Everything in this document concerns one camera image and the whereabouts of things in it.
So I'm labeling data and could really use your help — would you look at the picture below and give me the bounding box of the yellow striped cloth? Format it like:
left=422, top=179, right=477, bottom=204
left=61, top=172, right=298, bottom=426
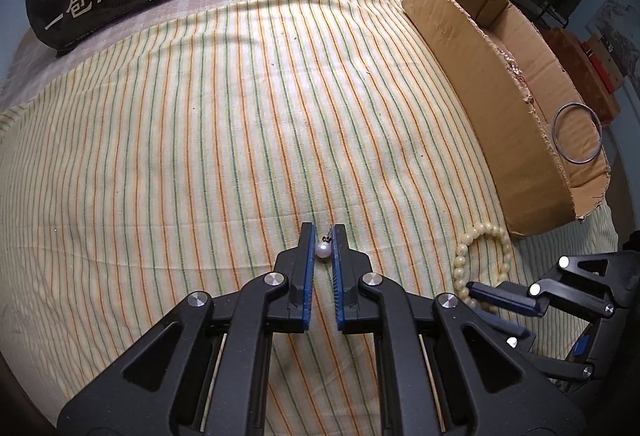
left=0, top=0, right=622, bottom=436

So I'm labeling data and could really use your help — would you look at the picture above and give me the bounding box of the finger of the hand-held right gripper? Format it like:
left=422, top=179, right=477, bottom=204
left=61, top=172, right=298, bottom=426
left=466, top=251, right=640, bottom=318
left=474, top=310, right=597, bottom=380

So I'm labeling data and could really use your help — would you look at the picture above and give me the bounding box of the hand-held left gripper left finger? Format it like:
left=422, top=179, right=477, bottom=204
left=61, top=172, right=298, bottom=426
left=57, top=222, right=317, bottom=436

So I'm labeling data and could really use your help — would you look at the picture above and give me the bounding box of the wall poster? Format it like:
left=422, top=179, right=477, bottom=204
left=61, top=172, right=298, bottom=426
left=590, top=0, right=639, bottom=78

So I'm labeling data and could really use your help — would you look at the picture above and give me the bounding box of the cream bead bracelet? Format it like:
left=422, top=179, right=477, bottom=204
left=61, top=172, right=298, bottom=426
left=452, top=223, right=514, bottom=317

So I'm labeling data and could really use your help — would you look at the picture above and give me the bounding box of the cardboard box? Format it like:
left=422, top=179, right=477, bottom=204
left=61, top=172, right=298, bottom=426
left=401, top=0, right=612, bottom=238

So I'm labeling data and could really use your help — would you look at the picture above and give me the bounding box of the silver metal bangle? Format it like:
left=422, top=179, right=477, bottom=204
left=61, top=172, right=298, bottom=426
left=552, top=101, right=604, bottom=163

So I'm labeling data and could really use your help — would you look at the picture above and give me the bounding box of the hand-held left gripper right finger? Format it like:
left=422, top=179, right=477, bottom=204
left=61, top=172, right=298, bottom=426
left=332, top=224, right=587, bottom=436

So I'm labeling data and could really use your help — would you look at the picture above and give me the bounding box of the beige box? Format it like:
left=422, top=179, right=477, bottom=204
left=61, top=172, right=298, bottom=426
left=587, top=33, right=629, bottom=80

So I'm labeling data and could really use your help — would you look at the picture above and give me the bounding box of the pearl pendant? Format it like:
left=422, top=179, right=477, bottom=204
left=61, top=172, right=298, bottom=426
left=315, top=224, right=335, bottom=262

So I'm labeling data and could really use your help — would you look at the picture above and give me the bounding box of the white bead bracelet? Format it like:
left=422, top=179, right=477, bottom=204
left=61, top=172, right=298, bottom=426
left=500, top=46, right=527, bottom=83

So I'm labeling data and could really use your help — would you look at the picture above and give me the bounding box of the red box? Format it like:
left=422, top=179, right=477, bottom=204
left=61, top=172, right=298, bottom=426
left=581, top=41, right=619, bottom=93

